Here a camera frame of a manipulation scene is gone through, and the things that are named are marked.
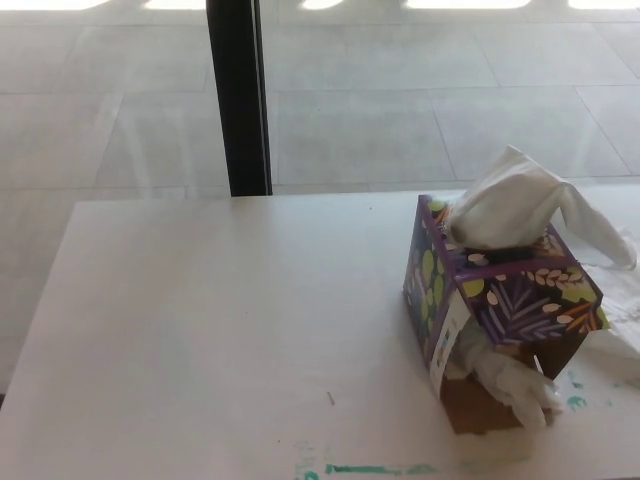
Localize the white pulled-out tissue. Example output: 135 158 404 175
574 223 640 389

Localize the white tissue in box slot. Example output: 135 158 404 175
446 144 639 272

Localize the purple floral tissue box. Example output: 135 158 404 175
402 193 613 437

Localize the crumpled white tissue wad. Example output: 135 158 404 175
442 329 565 430

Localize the black window frame post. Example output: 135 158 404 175
205 0 274 198

